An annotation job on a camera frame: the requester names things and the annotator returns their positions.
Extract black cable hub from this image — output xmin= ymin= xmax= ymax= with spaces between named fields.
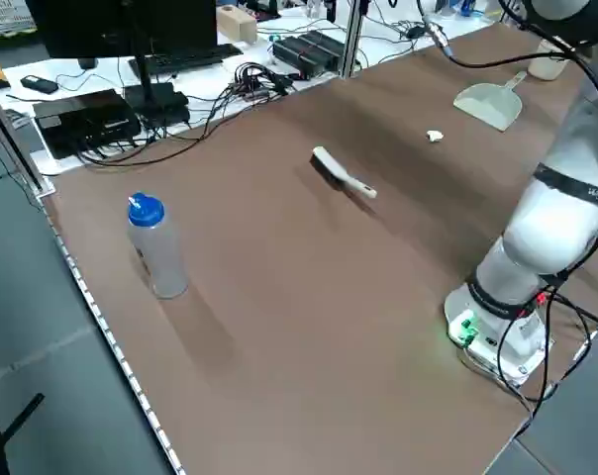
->
xmin=229 ymin=61 xmax=298 ymax=100

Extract clear bottle blue lid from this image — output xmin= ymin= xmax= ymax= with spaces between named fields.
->
xmin=127 ymin=192 xmax=190 ymax=301

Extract aluminium profile post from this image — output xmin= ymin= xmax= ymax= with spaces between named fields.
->
xmin=339 ymin=0 xmax=370 ymax=79

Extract black handheld device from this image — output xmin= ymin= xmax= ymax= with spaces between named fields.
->
xmin=20 ymin=74 xmax=59 ymax=94

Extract light wooden block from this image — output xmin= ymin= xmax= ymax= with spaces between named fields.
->
xmin=215 ymin=5 xmax=258 ymax=46

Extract black flat docking box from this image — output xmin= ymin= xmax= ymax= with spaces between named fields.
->
xmin=33 ymin=88 xmax=142 ymax=159

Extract black computer monitor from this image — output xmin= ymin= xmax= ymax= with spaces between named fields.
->
xmin=25 ymin=0 xmax=218 ymax=123

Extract white brush black bristles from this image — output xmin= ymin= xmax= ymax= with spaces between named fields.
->
xmin=310 ymin=145 xmax=378 ymax=200

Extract black ribbed power supply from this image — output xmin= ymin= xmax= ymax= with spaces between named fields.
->
xmin=272 ymin=30 xmax=352 ymax=79

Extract black keyboard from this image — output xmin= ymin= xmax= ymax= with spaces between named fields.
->
xmin=128 ymin=43 xmax=245 ymax=79

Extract aluminium corner rail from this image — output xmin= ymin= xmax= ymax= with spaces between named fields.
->
xmin=0 ymin=78 xmax=55 ymax=199

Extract pale grey plastic dustpan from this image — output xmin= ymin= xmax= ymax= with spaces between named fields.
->
xmin=452 ymin=71 xmax=528 ymax=133

